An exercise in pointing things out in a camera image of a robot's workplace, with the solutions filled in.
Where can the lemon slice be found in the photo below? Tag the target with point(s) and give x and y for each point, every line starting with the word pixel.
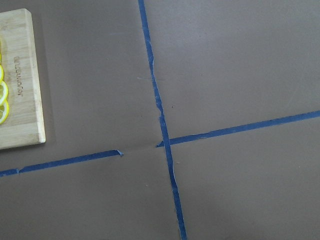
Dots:
pixel 4 111
pixel 1 74
pixel 4 91

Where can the wooden cutting board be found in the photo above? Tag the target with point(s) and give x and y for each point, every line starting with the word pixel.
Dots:
pixel 24 125

